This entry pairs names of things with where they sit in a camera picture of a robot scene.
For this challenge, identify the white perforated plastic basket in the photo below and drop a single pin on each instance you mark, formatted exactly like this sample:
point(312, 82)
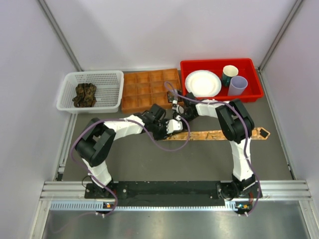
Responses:
point(109, 90)

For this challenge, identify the dark camouflage tie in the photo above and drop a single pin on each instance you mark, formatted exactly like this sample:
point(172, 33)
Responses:
point(85, 95)

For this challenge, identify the red plastic bin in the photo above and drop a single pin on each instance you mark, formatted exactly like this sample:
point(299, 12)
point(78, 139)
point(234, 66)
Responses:
point(246, 68)

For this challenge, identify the lavender plastic cup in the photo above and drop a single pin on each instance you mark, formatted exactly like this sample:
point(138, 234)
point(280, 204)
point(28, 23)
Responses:
point(237, 86)

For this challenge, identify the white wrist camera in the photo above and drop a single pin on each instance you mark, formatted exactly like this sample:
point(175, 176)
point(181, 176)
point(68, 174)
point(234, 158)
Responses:
point(173, 126)
point(177, 110)

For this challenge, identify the green cup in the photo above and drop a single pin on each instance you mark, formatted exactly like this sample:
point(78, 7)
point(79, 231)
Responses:
point(228, 72)

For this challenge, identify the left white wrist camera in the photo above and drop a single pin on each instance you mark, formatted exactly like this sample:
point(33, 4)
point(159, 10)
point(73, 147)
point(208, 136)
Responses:
point(173, 126)

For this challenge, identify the orange patterned tie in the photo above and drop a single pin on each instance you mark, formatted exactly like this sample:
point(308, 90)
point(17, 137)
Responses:
point(258, 133)

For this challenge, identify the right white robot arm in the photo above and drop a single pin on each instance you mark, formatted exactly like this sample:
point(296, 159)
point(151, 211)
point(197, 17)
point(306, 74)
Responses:
point(236, 125)

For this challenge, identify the slotted cable duct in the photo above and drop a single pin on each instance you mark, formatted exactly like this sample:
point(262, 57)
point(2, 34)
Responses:
point(104, 206)

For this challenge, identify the rolled dark patterned tie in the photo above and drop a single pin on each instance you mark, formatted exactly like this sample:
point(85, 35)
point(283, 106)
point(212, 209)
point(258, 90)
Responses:
point(174, 97)

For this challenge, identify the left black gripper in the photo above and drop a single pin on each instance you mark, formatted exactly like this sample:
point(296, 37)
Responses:
point(164, 134)

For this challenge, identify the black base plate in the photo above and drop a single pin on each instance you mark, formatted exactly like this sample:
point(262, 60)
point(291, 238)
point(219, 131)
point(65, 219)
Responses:
point(176, 193)

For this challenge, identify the orange compartment tray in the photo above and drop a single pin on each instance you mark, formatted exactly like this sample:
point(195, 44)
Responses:
point(143, 89)

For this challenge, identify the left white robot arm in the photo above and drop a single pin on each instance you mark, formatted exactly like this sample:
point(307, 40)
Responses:
point(94, 146)

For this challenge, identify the white paper plate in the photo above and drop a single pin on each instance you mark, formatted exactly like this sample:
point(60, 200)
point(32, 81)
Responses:
point(203, 83)

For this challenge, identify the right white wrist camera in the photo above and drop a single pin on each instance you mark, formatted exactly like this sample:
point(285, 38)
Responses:
point(177, 110)

